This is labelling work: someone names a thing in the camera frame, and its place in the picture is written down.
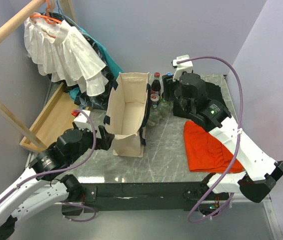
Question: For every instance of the Coca-Cola glass bottle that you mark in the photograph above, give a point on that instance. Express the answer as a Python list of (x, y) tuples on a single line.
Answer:
[(156, 84)]

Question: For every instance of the wooden rack base tray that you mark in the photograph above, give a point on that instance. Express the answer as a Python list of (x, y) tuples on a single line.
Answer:
[(55, 118)]

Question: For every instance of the wooden hanging rod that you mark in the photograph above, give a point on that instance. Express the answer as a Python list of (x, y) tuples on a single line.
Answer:
[(12, 24)]

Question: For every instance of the beige canvas tote bag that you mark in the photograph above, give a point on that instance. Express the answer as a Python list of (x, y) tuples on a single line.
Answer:
[(127, 113)]

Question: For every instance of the wooden rack diagonal brace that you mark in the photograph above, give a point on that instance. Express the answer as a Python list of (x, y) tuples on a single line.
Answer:
[(20, 126)]

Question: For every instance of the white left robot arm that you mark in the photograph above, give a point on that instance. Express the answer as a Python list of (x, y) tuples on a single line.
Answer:
[(27, 196)]

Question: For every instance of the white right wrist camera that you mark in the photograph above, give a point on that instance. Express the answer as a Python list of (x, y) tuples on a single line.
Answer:
[(180, 68)]

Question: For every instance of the black folded garment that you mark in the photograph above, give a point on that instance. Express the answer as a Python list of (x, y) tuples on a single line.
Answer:
[(213, 92)]

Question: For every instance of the orange clothes hanger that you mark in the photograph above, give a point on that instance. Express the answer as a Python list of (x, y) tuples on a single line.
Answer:
[(50, 5)]

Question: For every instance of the white pleated dress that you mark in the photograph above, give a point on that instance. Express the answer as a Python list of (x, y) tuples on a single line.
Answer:
[(45, 44)]

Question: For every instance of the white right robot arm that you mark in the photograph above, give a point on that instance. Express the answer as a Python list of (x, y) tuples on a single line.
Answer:
[(261, 172)]

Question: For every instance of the teal garment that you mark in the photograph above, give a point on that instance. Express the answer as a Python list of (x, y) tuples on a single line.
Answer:
[(110, 72)]

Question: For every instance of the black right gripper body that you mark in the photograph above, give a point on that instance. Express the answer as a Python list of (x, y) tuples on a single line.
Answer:
[(183, 102)]

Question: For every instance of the orange folded garment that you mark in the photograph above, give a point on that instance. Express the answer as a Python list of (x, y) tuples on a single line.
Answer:
[(204, 152)]

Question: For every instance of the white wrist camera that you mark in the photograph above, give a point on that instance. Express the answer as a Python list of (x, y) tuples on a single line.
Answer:
[(180, 68), (80, 121)]

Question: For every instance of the clear glass green-cap bottle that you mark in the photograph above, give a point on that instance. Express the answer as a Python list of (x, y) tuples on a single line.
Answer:
[(164, 108)]

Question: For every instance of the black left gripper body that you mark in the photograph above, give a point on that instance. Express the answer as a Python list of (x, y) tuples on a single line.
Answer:
[(87, 142)]

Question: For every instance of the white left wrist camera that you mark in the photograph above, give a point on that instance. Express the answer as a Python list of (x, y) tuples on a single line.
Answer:
[(80, 121)]

